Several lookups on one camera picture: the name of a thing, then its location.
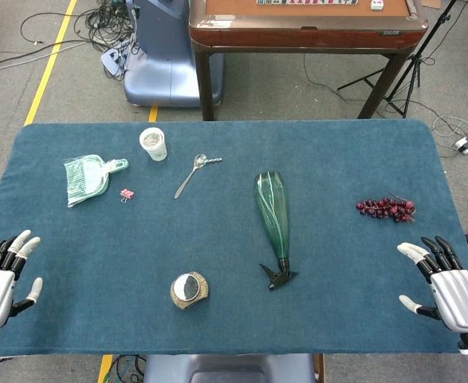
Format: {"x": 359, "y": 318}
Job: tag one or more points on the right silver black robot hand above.
{"x": 458, "y": 293}

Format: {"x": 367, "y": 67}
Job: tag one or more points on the green plastic spray bottle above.
{"x": 275, "y": 211}

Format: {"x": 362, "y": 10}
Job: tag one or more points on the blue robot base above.
{"x": 166, "y": 60}

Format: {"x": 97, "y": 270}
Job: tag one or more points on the dark red grape bunch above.
{"x": 389, "y": 208}

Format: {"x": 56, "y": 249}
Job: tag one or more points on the green dustpan in plastic bag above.
{"x": 86, "y": 179}

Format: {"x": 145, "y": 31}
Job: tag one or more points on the pink binder clip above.
{"x": 127, "y": 194}

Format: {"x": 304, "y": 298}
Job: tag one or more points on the glass jar with black lid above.
{"x": 189, "y": 290}

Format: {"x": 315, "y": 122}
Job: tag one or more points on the white paper cup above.
{"x": 154, "y": 144}

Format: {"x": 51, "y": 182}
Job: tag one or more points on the metal spoon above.
{"x": 189, "y": 175}

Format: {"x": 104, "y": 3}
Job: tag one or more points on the black tripod stand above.
{"x": 413, "y": 64}

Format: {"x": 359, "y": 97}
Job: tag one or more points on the blue table cloth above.
{"x": 225, "y": 239}

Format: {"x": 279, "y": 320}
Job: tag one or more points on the grey robot torso base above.
{"x": 229, "y": 369}

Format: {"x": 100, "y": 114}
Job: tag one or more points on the metal corkscrew spiral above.
{"x": 214, "y": 160}

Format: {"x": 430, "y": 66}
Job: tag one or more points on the brown mahjong table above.
{"x": 305, "y": 36}

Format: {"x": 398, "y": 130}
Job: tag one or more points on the single white mahjong tile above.
{"x": 376, "y": 4}

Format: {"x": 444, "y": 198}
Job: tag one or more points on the row of mahjong tiles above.
{"x": 305, "y": 2}

